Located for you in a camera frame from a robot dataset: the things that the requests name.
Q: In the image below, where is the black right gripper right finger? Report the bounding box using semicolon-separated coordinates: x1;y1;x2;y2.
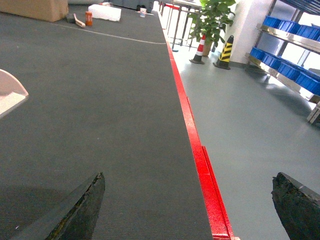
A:
271;172;320;240

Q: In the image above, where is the yellow black traffic cone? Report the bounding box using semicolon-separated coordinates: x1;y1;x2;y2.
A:
213;35;234;70

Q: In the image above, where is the orange can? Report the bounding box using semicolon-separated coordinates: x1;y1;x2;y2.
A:
85;11;93;27

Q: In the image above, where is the wooden handled brush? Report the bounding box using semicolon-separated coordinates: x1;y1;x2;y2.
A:
66;13;86;28

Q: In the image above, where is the white paper cup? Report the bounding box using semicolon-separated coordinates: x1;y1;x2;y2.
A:
140;7;147;18

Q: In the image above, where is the beige plastic dustpan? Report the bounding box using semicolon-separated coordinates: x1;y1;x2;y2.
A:
0;69;29;118

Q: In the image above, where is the cardboard box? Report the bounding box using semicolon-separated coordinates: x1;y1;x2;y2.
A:
0;0;69;22

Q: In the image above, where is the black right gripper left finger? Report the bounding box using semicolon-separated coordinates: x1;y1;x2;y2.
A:
9;171;106;240

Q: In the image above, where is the white foam block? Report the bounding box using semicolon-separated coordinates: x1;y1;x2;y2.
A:
88;4;122;22

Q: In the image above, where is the potted green plant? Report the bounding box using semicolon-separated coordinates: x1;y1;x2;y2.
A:
189;0;236;47

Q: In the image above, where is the steel roller shelf rack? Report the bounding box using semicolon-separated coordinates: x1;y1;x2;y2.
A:
245;0;320;125

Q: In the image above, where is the red white traffic cone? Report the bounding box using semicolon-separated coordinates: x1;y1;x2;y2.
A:
189;35;206;65

